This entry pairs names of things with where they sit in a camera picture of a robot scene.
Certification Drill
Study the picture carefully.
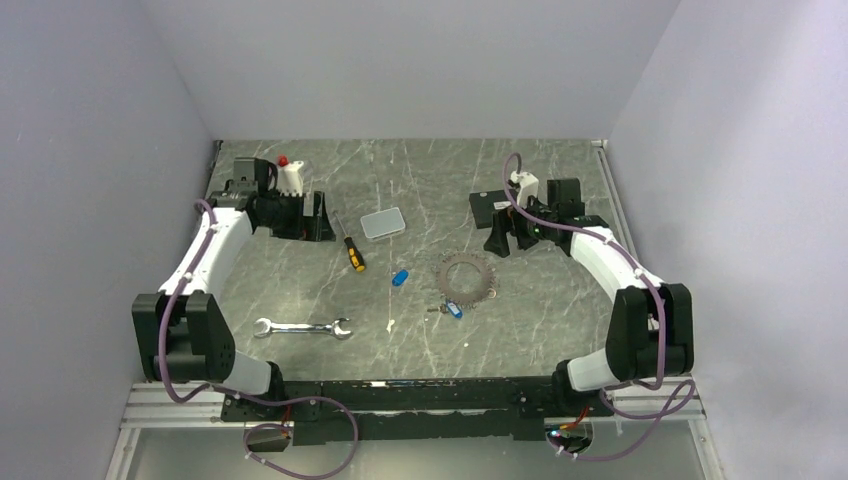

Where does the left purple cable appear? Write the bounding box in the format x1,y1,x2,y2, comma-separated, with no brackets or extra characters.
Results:
157,199,360,480

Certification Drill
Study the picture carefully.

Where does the aluminium rail frame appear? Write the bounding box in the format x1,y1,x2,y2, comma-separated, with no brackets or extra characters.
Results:
103,139,727,480

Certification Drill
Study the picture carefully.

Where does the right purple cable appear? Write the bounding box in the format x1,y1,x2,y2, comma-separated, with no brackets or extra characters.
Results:
502,152,697,463

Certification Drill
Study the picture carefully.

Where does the yellow black screwdriver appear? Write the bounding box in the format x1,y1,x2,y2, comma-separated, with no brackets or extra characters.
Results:
333,211,366,273

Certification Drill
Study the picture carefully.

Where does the purple cable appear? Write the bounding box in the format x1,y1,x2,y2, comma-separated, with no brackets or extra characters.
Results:
502,152,697,463
157,199,360,480

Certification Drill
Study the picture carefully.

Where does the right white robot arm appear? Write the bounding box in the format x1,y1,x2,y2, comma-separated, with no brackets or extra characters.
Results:
484,172,694,415

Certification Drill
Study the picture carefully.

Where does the blue key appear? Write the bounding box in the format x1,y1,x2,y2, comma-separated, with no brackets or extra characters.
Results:
427,301,463,319
391,269,409,287

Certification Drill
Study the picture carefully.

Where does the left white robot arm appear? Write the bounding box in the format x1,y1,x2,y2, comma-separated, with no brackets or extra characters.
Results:
131,156,336,420

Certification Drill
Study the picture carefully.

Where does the silver open-end wrench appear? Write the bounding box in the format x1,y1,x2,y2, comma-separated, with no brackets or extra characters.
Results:
253,318,353,340

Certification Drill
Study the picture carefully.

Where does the black flat plate right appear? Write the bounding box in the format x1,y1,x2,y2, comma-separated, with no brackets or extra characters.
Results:
468,190,510,229

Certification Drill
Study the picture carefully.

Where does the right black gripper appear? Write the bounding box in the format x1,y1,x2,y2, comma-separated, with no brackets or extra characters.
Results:
483,193,557,258

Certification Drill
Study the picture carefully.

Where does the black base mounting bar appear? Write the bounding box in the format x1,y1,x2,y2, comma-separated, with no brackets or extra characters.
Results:
220,374,612,446

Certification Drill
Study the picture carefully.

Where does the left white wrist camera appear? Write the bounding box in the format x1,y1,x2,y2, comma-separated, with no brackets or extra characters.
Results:
276,155,307,197

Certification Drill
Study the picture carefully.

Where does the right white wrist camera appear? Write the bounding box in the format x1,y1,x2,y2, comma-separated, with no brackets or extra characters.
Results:
508,171,539,209

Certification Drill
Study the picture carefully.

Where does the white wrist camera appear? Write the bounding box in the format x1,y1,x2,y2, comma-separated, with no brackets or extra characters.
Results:
276,155,307,197
508,171,539,209

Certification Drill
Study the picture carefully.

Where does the small grey white box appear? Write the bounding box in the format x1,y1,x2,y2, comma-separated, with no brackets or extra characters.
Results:
360,207,406,241

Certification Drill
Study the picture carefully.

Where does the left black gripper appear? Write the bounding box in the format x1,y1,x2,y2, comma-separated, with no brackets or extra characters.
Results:
259,189,335,242

